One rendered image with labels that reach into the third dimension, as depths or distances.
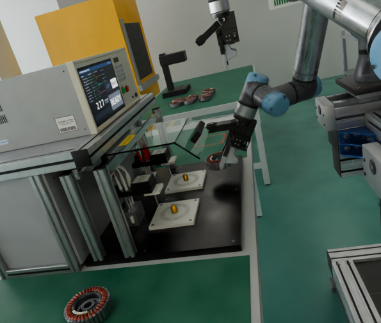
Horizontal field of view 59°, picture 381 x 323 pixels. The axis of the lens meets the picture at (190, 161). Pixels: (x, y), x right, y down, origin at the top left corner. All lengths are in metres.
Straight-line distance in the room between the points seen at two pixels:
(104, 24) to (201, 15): 2.12
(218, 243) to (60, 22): 4.35
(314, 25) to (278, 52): 5.26
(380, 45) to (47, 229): 0.92
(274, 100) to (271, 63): 5.27
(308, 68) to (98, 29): 3.90
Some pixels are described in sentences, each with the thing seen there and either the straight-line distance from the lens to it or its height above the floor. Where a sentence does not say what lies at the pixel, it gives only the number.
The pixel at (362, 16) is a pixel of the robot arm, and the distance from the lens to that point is 0.74.
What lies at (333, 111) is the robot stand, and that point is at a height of 0.97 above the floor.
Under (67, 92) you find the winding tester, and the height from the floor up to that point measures 1.24.
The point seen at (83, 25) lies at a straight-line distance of 4.87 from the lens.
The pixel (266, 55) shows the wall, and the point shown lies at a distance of 6.32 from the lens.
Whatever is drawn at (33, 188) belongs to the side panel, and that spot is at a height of 1.03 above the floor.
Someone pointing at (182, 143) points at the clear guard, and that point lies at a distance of 0.90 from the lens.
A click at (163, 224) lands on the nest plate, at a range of 1.09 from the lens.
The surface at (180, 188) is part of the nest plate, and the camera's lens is 1.29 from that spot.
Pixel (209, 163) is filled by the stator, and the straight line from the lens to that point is 1.26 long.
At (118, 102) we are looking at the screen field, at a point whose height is 1.16.
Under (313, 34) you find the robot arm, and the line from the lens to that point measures 1.08.
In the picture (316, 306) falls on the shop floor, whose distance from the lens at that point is 1.83.
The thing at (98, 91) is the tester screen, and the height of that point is 1.22.
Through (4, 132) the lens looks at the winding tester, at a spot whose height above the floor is 1.17.
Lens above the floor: 1.32
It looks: 21 degrees down
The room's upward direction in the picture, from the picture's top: 15 degrees counter-clockwise
